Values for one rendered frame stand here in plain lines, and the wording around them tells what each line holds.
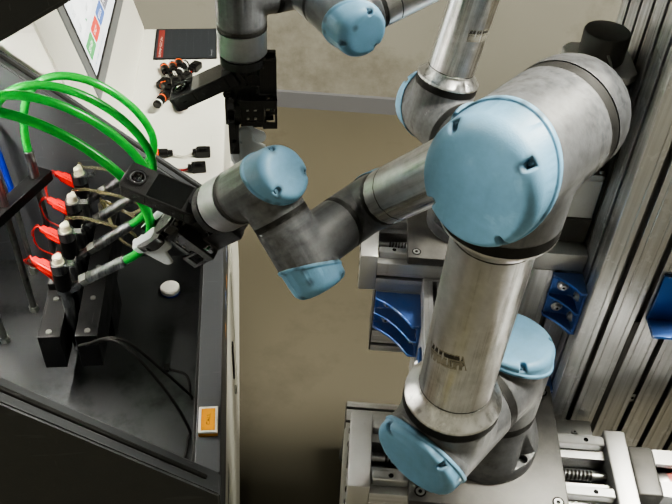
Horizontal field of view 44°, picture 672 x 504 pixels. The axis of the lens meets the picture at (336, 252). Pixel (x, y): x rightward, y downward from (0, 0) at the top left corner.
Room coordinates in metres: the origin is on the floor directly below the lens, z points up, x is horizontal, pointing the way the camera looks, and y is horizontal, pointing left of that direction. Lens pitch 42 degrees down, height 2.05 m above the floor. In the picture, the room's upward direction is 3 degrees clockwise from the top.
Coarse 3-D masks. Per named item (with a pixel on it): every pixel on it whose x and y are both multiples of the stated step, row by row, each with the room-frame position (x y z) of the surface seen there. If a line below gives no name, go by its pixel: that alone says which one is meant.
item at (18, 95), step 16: (0, 96) 1.03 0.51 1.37; (16, 96) 1.03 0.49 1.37; (32, 96) 1.04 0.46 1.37; (48, 96) 1.05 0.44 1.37; (80, 112) 1.05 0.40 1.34; (112, 128) 1.06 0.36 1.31; (128, 144) 1.06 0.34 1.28; (144, 160) 1.06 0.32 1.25; (128, 224) 1.05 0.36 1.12; (96, 240) 1.05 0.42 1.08; (112, 240) 1.05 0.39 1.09
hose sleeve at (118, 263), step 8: (120, 256) 0.92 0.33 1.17; (104, 264) 0.92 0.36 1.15; (112, 264) 0.91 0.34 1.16; (120, 264) 0.91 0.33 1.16; (128, 264) 0.92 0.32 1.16; (88, 272) 0.92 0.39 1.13; (96, 272) 0.92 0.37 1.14; (104, 272) 0.91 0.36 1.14; (112, 272) 0.92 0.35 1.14; (88, 280) 0.92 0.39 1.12
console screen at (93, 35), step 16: (80, 0) 1.58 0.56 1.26; (96, 0) 1.69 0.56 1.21; (112, 0) 1.81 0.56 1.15; (64, 16) 1.45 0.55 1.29; (80, 16) 1.54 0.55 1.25; (96, 16) 1.64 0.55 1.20; (112, 16) 1.76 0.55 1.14; (80, 32) 1.50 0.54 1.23; (96, 32) 1.60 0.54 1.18; (112, 32) 1.71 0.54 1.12; (80, 48) 1.46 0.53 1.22; (96, 48) 1.55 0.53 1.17; (112, 48) 1.66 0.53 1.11; (96, 64) 1.51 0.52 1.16
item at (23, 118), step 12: (0, 108) 0.93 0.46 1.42; (24, 120) 0.92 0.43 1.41; (36, 120) 0.92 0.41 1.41; (48, 132) 0.92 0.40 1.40; (60, 132) 0.92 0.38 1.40; (72, 144) 0.92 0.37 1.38; (84, 144) 0.92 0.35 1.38; (96, 156) 0.92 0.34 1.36; (108, 168) 0.91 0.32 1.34; (144, 216) 0.91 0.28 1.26; (132, 252) 0.92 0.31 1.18
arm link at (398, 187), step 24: (600, 72) 0.66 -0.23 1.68; (624, 96) 0.65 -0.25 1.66; (624, 120) 0.63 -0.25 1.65; (384, 168) 0.84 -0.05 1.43; (408, 168) 0.80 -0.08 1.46; (360, 192) 0.84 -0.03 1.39; (384, 192) 0.81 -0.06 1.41; (408, 192) 0.78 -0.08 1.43; (360, 216) 0.82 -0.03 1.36; (384, 216) 0.81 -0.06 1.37; (408, 216) 0.81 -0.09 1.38; (360, 240) 0.81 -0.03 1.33
